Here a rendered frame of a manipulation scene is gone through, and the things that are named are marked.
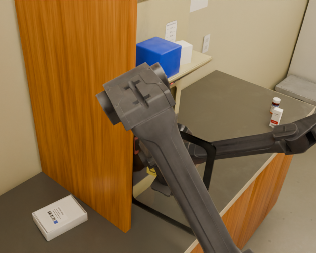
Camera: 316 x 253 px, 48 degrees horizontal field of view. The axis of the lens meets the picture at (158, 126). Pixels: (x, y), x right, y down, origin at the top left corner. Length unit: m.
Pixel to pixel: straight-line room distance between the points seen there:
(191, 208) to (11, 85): 0.99
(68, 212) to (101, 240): 0.16
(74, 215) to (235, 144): 0.63
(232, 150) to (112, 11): 0.56
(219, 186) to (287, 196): 1.55
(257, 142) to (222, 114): 0.92
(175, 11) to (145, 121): 0.76
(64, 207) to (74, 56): 0.58
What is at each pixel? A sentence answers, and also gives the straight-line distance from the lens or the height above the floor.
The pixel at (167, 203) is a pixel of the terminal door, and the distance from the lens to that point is 1.25.
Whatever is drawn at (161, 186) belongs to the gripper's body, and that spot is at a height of 1.27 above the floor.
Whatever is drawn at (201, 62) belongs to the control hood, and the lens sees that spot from 1.20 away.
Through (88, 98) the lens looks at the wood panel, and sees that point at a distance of 1.11.
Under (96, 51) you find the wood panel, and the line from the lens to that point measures 1.00.
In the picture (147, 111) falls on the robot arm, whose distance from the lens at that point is 0.47.
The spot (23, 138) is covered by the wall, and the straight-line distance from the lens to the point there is 1.51.
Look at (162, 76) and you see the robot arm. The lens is 0.54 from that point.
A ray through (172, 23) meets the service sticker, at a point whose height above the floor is 1.62.
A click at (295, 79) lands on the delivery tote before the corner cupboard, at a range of 4.15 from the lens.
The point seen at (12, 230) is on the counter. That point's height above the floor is 0.94.
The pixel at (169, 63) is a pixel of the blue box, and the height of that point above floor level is 1.56.
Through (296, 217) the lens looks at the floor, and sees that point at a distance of 2.92.
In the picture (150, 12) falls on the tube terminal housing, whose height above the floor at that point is 1.67.
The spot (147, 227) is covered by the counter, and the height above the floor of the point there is 0.94.
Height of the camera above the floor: 1.99
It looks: 34 degrees down
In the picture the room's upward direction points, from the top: 4 degrees clockwise
